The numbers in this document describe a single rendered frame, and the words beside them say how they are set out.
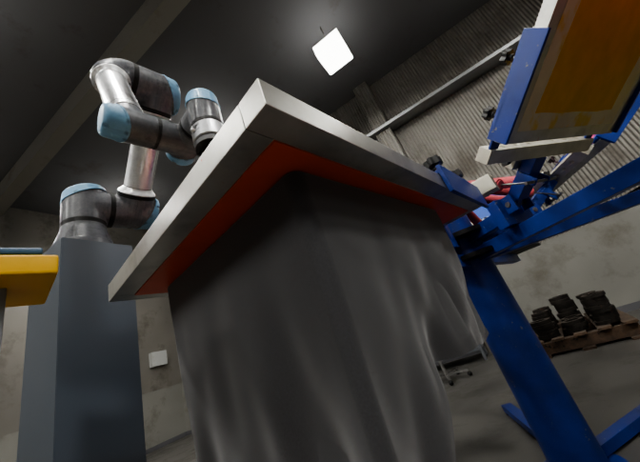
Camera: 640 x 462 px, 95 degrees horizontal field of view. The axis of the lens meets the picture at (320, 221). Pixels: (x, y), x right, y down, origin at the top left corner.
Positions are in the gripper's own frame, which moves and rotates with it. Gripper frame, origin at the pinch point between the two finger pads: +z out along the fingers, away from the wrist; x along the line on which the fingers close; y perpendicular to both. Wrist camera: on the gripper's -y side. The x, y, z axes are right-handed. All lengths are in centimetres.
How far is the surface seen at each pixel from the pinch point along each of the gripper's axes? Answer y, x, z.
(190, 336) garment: 15.3, 4.3, 17.4
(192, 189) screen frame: -11.5, 13.4, 4.6
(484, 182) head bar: -31, -68, -2
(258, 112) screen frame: -26.6, 13.4, 5.9
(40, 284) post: 10.7, 25.4, 7.7
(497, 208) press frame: -26, -107, -2
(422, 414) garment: -18.6, -6.0, 38.1
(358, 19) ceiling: 12, -325, -425
